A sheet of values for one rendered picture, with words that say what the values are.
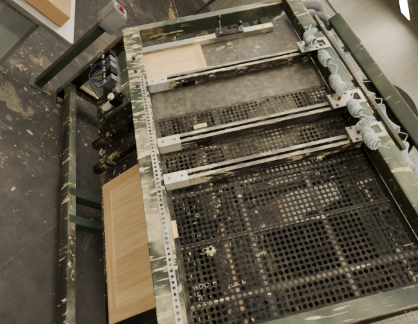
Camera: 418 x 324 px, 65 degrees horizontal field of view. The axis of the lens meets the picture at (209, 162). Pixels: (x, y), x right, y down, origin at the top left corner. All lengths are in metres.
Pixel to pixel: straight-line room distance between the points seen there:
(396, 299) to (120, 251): 1.44
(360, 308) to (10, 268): 1.74
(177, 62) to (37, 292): 1.64
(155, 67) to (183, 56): 0.21
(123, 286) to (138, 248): 0.22
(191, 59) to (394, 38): 6.21
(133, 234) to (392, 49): 6.85
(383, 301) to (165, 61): 1.86
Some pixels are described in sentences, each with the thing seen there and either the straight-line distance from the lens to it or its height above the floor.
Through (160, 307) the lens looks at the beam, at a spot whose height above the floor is 0.82.
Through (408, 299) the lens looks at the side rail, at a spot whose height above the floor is 1.68.
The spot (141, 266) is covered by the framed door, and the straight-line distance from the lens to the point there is 1.97.
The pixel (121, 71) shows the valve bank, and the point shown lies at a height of 0.75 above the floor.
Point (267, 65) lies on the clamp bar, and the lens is 2.28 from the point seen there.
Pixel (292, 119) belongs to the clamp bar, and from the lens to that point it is 1.94.
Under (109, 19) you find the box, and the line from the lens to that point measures 2.54.
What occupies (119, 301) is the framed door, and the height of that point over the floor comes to 0.34.
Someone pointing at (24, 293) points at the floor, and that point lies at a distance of 2.15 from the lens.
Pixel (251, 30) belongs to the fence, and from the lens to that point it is 2.55.
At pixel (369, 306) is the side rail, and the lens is 1.60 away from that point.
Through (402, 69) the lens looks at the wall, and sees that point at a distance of 7.64.
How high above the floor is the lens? 1.79
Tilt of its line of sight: 22 degrees down
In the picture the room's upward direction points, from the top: 60 degrees clockwise
